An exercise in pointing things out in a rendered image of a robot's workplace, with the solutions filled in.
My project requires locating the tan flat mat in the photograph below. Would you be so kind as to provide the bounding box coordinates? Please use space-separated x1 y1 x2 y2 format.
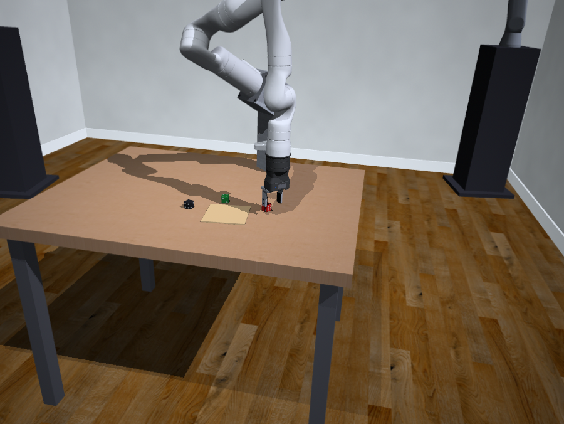
201 204 251 225

